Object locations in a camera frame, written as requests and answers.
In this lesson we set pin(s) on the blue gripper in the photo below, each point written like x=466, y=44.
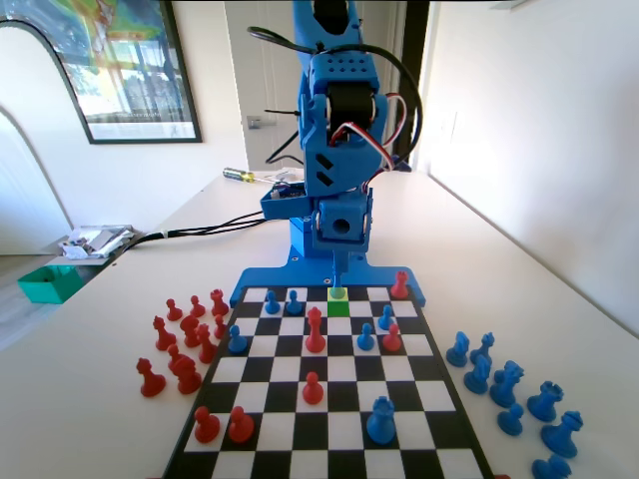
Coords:
x=341, y=226

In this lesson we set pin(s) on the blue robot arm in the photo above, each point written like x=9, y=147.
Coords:
x=344, y=164

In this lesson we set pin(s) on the blue chess pawn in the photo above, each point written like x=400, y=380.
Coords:
x=510, y=420
x=366, y=339
x=293, y=304
x=236, y=341
x=385, y=319
x=271, y=304

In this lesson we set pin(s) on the red chess rook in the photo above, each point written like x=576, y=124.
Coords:
x=218, y=304
x=399, y=287

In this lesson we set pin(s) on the red chess king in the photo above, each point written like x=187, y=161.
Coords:
x=315, y=334

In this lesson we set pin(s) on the red chess pawn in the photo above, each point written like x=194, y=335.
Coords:
x=392, y=340
x=312, y=390
x=150, y=381
x=240, y=427
x=197, y=308
x=173, y=312
x=219, y=329
x=206, y=427

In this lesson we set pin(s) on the red chess knight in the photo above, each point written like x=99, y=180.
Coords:
x=189, y=378
x=190, y=332

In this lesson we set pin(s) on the blue chess rook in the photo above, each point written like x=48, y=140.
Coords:
x=381, y=424
x=544, y=403

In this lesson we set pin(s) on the blue chess piece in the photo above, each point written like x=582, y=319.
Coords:
x=550, y=468

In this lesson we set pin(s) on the black white chessboard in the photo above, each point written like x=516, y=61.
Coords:
x=339, y=369

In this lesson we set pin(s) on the small blue printed part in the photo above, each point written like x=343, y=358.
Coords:
x=402, y=164

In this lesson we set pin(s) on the white door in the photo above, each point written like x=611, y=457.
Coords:
x=249, y=60

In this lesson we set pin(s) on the pile of papers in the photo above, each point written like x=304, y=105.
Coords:
x=95, y=242

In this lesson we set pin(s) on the black framed poster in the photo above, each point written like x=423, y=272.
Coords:
x=130, y=65

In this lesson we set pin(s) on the green plastic bin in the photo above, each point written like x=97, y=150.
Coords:
x=47, y=287

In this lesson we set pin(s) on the white arched panel black edge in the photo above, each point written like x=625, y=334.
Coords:
x=25, y=75

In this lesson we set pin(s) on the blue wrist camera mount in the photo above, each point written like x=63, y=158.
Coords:
x=284, y=204

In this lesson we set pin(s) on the blue base plate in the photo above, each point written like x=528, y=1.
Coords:
x=259, y=279

